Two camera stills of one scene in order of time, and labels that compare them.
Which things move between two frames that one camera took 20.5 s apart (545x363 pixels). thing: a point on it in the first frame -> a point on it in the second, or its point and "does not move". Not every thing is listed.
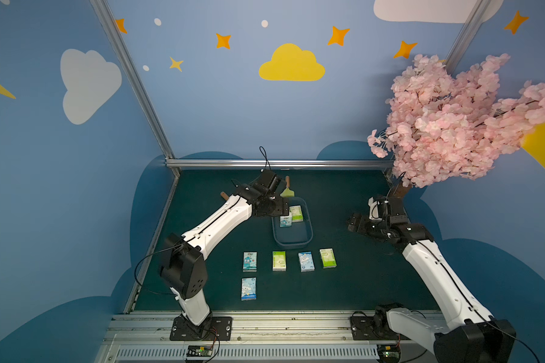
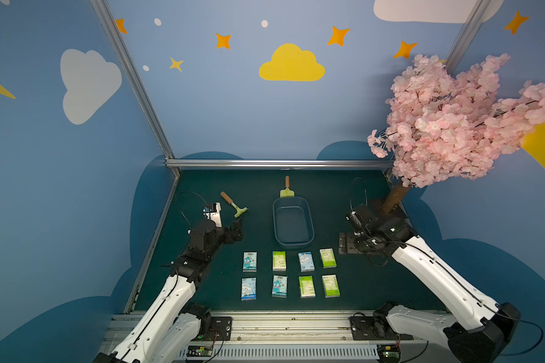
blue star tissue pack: (306, 262) does not move
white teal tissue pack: (285, 221) -> (279, 286)
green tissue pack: (328, 258) does not move
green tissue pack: (297, 214) -> (331, 286)
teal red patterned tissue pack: (250, 262) does not move
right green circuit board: (388, 353) does not move
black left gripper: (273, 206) -> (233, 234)
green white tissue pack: (278, 261) does not move
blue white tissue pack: (248, 289) does not move
